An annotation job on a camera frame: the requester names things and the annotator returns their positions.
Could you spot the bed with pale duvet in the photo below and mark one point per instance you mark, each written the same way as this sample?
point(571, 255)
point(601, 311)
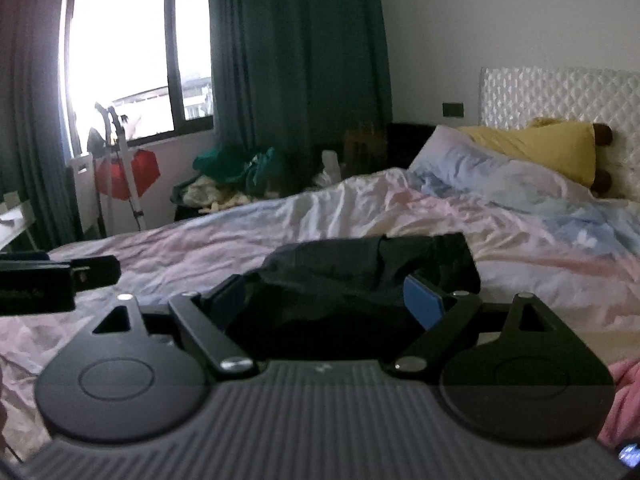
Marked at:
point(350, 210)

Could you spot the dark framed window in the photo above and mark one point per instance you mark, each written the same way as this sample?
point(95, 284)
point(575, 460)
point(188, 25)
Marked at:
point(125, 35)

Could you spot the dark wall switch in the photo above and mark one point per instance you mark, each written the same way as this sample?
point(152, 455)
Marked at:
point(453, 108)

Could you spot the white dressing table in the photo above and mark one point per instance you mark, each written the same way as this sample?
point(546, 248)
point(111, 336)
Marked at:
point(12, 220)

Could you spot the pink cloth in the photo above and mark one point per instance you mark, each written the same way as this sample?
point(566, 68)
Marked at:
point(625, 395)

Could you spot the black garment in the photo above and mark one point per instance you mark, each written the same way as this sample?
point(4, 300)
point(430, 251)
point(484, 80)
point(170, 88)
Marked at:
point(325, 270)

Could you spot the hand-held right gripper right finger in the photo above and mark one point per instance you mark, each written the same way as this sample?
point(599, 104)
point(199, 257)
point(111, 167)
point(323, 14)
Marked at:
point(422, 305)

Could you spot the white plastic bag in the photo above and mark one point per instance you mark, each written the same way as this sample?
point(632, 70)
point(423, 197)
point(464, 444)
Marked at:
point(330, 165)

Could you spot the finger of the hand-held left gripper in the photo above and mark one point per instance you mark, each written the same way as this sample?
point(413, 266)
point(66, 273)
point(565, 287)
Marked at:
point(97, 270)
point(25, 257)

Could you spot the black bag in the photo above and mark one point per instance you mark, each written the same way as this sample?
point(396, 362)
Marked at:
point(95, 141)

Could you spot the green clothes pile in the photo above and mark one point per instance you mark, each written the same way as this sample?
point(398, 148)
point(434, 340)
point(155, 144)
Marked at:
point(225, 165)

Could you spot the pastel pillow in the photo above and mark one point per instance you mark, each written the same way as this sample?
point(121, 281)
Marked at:
point(465, 165)

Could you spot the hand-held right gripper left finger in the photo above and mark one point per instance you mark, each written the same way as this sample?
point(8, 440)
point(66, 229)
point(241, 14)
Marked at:
point(232, 300)

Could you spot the brown paper bag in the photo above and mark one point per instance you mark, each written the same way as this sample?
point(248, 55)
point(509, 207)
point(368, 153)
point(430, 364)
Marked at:
point(365, 147)

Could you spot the cream clothes pile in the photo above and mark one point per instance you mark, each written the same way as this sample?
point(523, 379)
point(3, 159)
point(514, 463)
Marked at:
point(210, 192)

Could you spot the yellow pillow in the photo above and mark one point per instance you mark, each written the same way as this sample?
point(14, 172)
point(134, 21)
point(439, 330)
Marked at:
point(550, 150)

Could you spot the teal curtain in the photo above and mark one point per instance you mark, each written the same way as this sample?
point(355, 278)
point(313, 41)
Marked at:
point(30, 110)
point(300, 60)

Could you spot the silver tripod stand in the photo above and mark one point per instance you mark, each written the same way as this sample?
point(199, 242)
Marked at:
point(134, 195)

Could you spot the white quilted headboard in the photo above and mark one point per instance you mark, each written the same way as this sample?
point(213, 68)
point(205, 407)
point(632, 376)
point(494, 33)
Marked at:
point(550, 95)

